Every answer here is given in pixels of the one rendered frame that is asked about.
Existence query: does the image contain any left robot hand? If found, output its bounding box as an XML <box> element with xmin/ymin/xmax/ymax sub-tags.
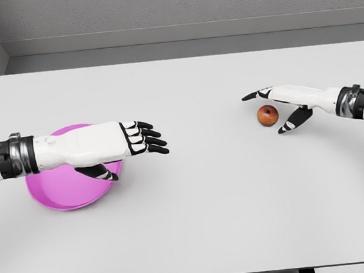
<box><xmin>69</xmin><ymin>116</ymin><xmax>172</xmax><ymax>186</ymax></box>

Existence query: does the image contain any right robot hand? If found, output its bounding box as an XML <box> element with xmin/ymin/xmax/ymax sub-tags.
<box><xmin>240</xmin><ymin>80</ymin><xmax>327</xmax><ymax>139</ymax></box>

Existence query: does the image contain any red apple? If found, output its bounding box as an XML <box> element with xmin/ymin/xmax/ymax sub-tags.
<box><xmin>256</xmin><ymin>103</ymin><xmax>280</xmax><ymax>128</ymax></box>

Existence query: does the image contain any pink round plate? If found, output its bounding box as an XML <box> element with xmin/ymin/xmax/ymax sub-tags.
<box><xmin>20</xmin><ymin>120</ymin><xmax>127</xmax><ymax>215</ymax></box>

